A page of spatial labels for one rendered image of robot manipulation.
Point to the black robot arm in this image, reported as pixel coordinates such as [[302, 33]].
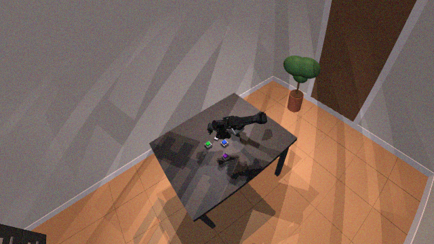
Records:
[[236, 123]]

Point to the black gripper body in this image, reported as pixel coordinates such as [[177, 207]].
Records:
[[227, 132]]

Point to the blue button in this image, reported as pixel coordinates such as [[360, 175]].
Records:
[[224, 143]]

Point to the purple button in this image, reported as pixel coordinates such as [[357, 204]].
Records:
[[225, 156]]

